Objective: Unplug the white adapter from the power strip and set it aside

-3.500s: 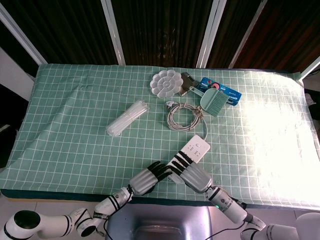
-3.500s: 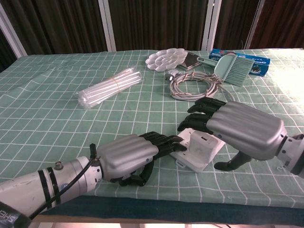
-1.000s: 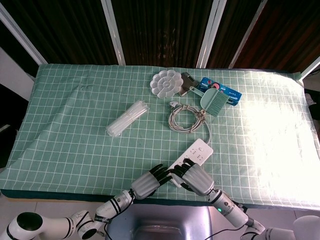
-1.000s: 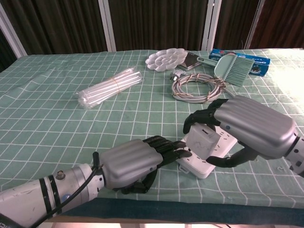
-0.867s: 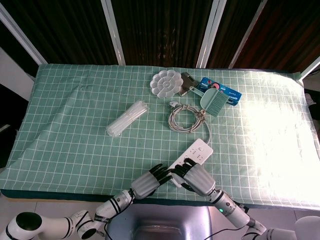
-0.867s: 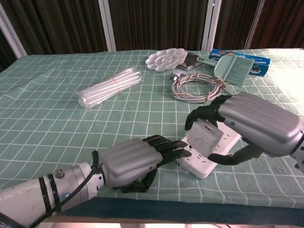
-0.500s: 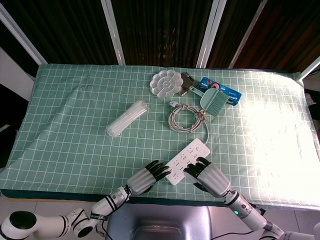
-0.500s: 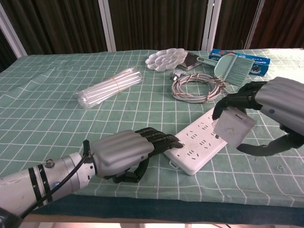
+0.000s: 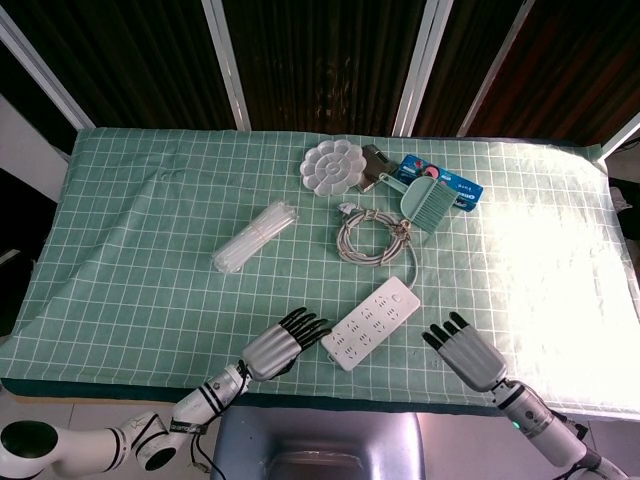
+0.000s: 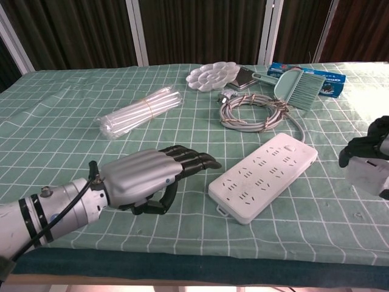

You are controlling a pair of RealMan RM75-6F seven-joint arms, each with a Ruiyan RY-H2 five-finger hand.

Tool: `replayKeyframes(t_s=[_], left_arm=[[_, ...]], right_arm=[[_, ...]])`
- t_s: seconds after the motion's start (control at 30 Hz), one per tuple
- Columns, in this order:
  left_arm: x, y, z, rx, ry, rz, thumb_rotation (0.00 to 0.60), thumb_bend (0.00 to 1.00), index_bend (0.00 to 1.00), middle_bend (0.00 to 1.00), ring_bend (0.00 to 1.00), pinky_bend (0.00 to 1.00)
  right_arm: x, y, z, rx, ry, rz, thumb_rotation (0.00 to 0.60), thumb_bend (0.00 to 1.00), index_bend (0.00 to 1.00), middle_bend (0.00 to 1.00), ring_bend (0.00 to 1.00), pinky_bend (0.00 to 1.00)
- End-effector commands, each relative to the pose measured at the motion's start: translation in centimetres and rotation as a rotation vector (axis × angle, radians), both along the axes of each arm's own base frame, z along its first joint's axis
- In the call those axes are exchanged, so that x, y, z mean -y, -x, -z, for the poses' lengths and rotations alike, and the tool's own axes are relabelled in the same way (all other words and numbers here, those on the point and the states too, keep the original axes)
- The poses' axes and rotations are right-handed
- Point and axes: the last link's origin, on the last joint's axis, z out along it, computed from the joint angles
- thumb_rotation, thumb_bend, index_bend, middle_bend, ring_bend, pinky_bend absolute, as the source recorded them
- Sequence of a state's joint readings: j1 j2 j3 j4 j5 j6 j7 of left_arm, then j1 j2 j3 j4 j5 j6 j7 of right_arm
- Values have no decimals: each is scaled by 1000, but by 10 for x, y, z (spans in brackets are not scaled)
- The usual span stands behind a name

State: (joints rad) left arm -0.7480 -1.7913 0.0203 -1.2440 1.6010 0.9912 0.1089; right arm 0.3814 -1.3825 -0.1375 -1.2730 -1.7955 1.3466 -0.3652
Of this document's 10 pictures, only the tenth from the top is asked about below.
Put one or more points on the black grey left robot hand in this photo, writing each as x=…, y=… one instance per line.
x=139, y=176

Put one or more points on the black grey right robot hand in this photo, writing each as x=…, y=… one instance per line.
x=364, y=146

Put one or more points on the white multi-socket power strip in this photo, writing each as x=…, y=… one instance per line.
x=264, y=179

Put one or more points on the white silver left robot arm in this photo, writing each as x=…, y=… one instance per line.
x=60, y=207

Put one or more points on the pack of clear straws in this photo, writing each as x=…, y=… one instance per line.
x=139, y=112

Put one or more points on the blue toothpaste box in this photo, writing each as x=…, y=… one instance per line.
x=332, y=83

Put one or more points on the green checked tablecloth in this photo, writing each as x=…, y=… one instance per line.
x=76, y=137

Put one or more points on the green dustpan with brush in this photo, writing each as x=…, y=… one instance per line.
x=305, y=89

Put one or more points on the mint green mini dustpan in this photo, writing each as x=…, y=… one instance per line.
x=285, y=86

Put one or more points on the dark teal under mat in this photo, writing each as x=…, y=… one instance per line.
x=182, y=267

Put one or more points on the white flower paint palette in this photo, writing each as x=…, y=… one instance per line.
x=211, y=76

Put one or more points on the dark brown curtain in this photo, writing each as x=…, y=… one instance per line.
x=200, y=30

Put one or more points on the white frame post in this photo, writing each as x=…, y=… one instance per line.
x=269, y=33
x=138, y=33
x=15, y=45
x=325, y=33

